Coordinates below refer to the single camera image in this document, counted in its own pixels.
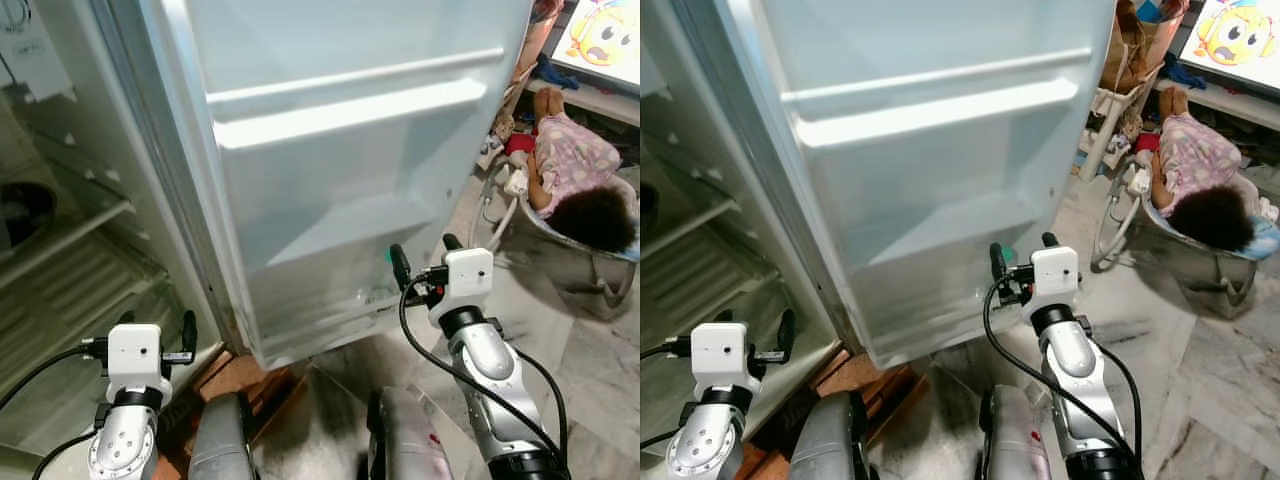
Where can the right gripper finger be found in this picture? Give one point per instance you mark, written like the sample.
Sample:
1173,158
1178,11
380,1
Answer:
998,262
452,242
400,265
1050,240

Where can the silver fridge door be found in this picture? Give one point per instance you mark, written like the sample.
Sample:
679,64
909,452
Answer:
340,150
930,150

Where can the red brick fridge base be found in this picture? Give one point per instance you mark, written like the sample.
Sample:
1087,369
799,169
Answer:
235,378
850,378

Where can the grey left robot leg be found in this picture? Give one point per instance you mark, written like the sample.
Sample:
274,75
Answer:
830,440
222,440

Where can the grey robot leg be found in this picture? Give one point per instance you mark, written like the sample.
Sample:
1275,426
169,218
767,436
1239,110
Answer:
830,440
1020,440
222,440
415,440

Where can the small toy doll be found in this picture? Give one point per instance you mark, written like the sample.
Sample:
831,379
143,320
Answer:
502,130
1131,128

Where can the dark round container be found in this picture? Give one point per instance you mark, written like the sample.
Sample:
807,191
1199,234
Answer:
22,215

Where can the child in pink dress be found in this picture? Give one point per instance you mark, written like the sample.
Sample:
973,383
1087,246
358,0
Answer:
575,160
1195,160

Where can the grey right robot leg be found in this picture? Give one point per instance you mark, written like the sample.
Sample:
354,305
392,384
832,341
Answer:
1020,440
415,440

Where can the dark blue cloth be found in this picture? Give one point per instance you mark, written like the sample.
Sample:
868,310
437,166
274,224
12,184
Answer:
555,73
1182,72

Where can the brown paper bag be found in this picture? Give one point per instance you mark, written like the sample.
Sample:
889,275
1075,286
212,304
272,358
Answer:
1135,50
540,40

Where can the yellow emoji picture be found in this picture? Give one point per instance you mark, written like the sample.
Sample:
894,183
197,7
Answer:
605,35
1240,35

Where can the white paper label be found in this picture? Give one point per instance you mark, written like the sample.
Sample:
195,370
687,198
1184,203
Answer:
35,50

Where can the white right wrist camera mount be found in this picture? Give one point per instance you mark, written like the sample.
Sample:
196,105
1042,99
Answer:
465,285
1053,282

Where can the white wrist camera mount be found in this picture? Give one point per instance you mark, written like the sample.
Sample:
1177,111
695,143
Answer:
720,356
134,355
465,285
1053,282

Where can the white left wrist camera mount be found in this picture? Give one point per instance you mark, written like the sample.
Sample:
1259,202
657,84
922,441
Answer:
720,356
134,355

